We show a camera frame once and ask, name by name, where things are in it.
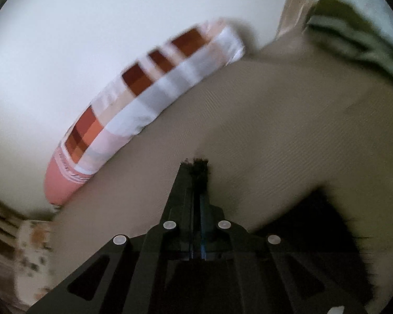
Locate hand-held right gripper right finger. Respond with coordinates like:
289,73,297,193
196,169,371,314

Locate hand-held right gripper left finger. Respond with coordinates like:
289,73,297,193
26,161,197,314

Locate black pants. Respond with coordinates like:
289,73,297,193
183,157,384,314

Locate pink plaid pillow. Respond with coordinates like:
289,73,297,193
44,18,246,207

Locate floral cushion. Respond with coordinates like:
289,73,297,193
15,219,61,308

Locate wooden headboard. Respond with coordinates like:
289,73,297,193
277,0,321,40

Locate dark striped cloth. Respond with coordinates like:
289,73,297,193
306,0,393,82

